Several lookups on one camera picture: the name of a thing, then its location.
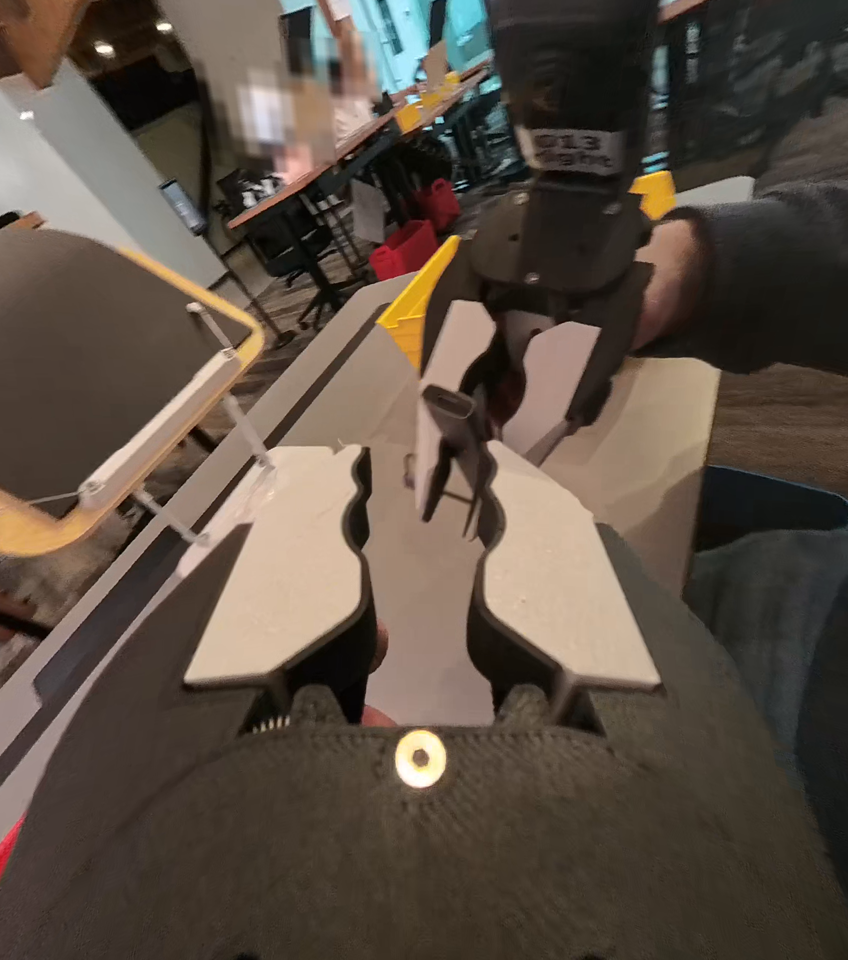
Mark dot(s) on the small wall screen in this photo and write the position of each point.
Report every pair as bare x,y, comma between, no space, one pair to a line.
184,206

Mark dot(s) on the person's leg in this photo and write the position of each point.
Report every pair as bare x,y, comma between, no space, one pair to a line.
806,675

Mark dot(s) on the long wooden table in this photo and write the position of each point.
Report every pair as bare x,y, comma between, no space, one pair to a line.
364,142

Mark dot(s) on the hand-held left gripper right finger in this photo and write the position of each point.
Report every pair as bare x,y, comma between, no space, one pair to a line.
566,600

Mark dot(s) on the wooden framed dark board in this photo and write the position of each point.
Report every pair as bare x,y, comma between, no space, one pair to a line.
56,337

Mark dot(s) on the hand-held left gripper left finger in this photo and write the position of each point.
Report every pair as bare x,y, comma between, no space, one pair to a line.
289,585

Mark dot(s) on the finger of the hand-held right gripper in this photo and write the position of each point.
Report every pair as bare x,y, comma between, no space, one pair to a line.
559,367
454,337

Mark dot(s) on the small red bin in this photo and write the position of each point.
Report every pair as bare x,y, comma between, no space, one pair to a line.
437,202
405,251

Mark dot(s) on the yellow plastic bin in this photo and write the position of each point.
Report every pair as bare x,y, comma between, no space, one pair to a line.
416,307

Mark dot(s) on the metal stand rod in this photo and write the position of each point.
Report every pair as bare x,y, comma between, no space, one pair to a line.
169,514
250,433

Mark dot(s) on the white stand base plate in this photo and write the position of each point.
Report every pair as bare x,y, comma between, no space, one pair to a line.
289,469

